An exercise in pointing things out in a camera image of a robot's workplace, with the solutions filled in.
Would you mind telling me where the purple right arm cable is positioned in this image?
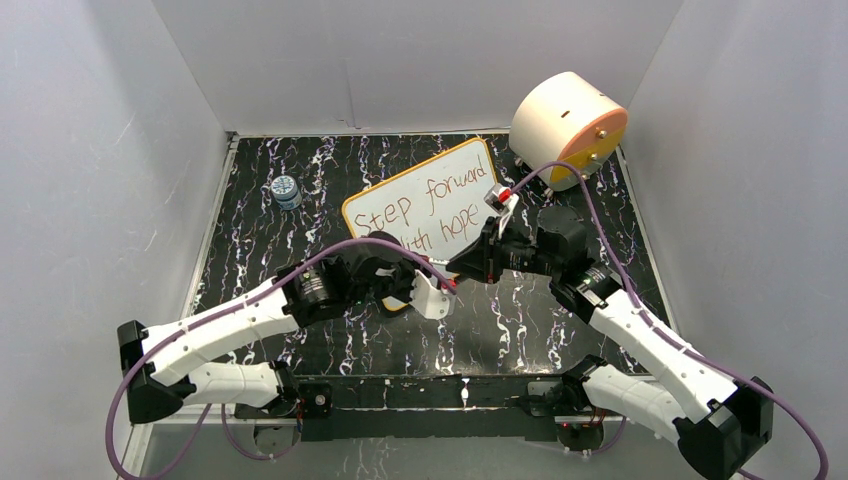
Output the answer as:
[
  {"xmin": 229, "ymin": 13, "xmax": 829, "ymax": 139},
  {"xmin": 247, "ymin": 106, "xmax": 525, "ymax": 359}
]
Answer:
[{"xmin": 503, "ymin": 161, "xmax": 831, "ymax": 480}]

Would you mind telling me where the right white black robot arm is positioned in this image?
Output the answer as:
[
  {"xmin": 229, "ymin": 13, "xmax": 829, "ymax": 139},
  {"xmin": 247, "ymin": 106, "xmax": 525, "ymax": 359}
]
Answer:
[{"xmin": 446, "ymin": 207, "xmax": 774, "ymax": 479}]

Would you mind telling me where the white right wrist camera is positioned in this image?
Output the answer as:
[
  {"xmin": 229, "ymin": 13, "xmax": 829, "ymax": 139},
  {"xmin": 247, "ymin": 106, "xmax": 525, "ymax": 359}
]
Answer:
[{"xmin": 484, "ymin": 183, "xmax": 519, "ymax": 240}]

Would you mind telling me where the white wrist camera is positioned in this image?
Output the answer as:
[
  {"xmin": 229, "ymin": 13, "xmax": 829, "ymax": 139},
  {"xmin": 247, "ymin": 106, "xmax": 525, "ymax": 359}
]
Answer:
[
  {"xmin": 408, "ymin": 271, "xmax": 456, "ymax": 320},
  {"xmin": 484, "ymin": 183, "xmax": 519, "ymax": 240}
]

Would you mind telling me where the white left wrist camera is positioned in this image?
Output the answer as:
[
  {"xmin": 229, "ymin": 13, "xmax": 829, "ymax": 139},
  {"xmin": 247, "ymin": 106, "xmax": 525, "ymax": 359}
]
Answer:
[{"xmin": 408, "ymin": 271, "xmax": 456, "ymax": 320}]

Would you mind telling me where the blue white round jar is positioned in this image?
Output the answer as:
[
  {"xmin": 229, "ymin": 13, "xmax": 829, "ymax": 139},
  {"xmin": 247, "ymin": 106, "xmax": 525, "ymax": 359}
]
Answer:
[{"xmin": 270, "ymin": 175, "xmax": 302, "ymax": 211}]

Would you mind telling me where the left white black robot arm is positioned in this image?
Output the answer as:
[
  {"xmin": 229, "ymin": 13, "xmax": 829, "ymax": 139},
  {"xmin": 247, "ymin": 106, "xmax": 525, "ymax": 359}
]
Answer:
[{"xmin": 117, "ymin": 234, "xmax": 447, "ymax": 424}]

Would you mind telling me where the yellow framed whiteboard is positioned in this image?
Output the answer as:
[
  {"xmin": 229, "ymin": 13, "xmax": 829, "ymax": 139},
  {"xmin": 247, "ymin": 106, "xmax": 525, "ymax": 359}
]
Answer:
[{"xmin": 341, "ymin": 137, "xmax": 499, "ymax": 313}]

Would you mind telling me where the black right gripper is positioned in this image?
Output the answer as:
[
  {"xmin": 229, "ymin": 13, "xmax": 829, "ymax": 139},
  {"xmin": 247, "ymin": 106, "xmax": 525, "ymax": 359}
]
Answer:
[{"xmin": 444, "ymin": 217, "xmax": 559, "ymax": 285}]

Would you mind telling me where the cream round drawer box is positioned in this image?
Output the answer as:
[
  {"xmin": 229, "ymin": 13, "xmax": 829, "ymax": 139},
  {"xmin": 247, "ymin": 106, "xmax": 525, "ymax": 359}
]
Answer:
[{"xmin": 508, "ymin": 71, "xmax": 629, "ymax": 177}]

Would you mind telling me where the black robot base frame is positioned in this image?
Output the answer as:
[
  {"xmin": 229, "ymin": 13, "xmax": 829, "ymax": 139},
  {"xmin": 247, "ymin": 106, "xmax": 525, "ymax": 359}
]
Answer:
[{"xmin": 234, "ymin": 374, "xmax": 610, "ymax": 446}]

